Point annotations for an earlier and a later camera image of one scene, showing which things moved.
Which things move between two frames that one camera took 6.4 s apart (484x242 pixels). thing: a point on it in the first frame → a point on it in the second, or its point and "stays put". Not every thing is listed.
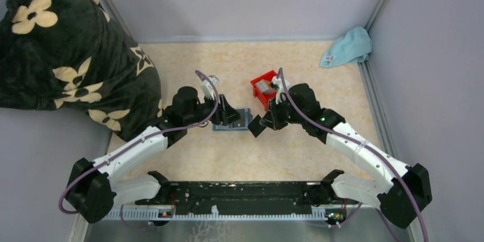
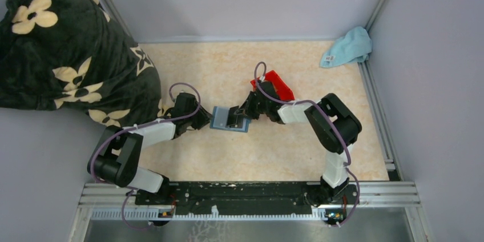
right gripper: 274,120 → 245,111
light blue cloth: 355,46 stays put
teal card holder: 248,121 stays put
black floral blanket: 61,47 stays put
